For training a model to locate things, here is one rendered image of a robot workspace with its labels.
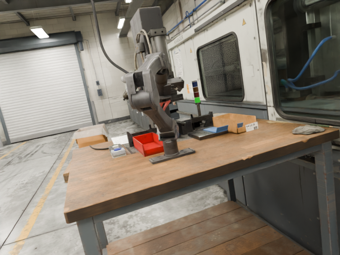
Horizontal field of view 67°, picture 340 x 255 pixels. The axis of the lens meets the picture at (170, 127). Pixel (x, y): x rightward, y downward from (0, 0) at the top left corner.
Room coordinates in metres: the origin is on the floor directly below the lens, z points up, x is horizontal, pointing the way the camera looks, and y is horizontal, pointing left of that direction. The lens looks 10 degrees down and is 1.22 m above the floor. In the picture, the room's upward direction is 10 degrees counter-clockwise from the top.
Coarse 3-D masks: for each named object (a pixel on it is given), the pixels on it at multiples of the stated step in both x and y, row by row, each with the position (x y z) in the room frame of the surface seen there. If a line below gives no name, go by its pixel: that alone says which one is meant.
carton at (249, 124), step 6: (228, 114) 1.54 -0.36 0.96; (234, 114) 1.49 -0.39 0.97; (240, 114) 1.43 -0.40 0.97; (216, 120) 1.47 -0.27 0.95; (222, 120) 1.40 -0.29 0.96; (228, 120) 1.34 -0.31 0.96; (234, 120) 1.29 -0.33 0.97; (240, 120) 1.44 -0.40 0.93; (246, 120) 1.38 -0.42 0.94; (252, 120) 1.33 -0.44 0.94; (216, 126) 1.48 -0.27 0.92; (228, 126) 1.35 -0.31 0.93; (234, 126) 1.29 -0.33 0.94; (246, 126) 1.29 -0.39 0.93; (252, 126) 1.30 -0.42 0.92; (234, 132) 1.30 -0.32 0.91; (240, 132) 1.28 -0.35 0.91
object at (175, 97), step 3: (171, 90) 1.46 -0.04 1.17; (174, 90) 1.47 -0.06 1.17; (171, 93) 1.49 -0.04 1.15; (174, 93) 1.50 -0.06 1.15; (174, 96) 1.48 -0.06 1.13; (177, 96) 1.48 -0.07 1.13; (180, 96) 1.49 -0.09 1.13; (171, 99) 1.47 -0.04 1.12; (174, 99) 1.48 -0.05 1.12; (177, 99) 1.48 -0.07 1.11; (180, 99) 1.49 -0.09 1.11; (183, 99) 1.49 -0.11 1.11; (171, 102) 1.51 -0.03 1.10; (174, 102) 1.56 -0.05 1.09; (168, 105) 1.50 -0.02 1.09
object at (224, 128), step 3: (222, 126) 1.30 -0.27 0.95; (225, 126) 1.30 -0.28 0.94; (204, 129) 1.43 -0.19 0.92; (207, 129) 1.41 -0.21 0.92; (216, 129) 1.37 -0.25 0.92; (219, 129) 1.29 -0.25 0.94; (222, 129) 1.30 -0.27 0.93; (225, 129) 1.31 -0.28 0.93; (213, 132) 1.33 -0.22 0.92; (216, 132) 1.30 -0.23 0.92; (219, 132) 1.30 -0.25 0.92
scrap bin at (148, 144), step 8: (136, 136) 1.40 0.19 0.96; (144, 136) 1.42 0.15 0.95; (152, 136) 1.43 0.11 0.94; (136, 144) 1.32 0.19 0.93; (144, 144) 1.41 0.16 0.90; (152, 144) 1.37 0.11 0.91; (160, 144) 1.30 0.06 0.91; (144, 152) 1.17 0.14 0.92; (152, 152) 1.18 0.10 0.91; (160, 152) 1.19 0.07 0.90
